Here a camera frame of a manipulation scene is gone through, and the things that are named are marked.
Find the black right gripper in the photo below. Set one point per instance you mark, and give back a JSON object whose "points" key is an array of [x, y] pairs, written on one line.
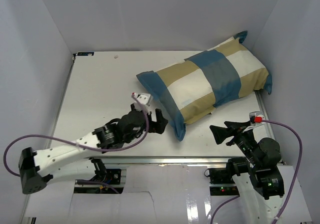
{"points": [[220, 133]]}

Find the blue tan white pillowcase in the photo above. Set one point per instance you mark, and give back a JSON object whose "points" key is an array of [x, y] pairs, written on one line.
{"points": [[194, 87]]}

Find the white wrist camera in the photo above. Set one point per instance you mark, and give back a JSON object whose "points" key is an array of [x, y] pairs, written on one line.
{"points": [[256, 119], [144, 98]]}

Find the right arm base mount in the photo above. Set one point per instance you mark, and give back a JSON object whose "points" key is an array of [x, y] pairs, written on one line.
{"points": [[220, 179]]}

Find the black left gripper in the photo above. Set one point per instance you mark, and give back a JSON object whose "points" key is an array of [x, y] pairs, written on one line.
{"points": [[157, 126]]}

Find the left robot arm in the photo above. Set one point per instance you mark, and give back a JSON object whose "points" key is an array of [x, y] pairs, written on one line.
{"points": [[38, 167]]}

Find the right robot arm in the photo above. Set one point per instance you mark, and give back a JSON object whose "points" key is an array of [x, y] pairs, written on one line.
{"points": [[256, 174]]}

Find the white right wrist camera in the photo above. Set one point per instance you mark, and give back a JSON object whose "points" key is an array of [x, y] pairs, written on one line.
{"points": [[256, 119]]}

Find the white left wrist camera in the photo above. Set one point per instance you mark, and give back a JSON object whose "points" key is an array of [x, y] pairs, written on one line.
{"points": [[144, 98]]}

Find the blue left corner sticker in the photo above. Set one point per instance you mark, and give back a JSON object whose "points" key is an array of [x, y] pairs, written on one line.
{"points": [[85, 54]]}

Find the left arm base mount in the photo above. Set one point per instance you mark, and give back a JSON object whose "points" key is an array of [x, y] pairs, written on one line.
{"points": [[104, 181]]}

